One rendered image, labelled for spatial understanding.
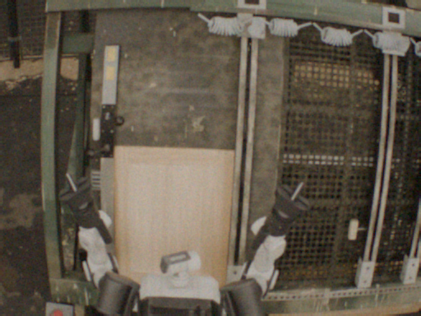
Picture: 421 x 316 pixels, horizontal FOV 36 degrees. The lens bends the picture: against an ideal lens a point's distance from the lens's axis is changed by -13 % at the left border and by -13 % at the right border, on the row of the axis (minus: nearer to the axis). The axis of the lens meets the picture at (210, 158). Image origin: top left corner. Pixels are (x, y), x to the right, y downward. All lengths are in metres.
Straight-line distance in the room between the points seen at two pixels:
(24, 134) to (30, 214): 0.69
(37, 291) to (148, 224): 1.34
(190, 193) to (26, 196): 1.82
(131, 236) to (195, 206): 0.27
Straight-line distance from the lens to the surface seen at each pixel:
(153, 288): 2.27
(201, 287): 2.28
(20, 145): 4.59
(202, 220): 2.70
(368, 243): 2.79
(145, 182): 2.66
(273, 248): 2.32
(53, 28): 2.55
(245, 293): 2.27
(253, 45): 2.50
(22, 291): 3.88
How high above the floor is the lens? 3.30
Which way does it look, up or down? 48 degrees down
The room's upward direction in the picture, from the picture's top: 5 degrees clockwise
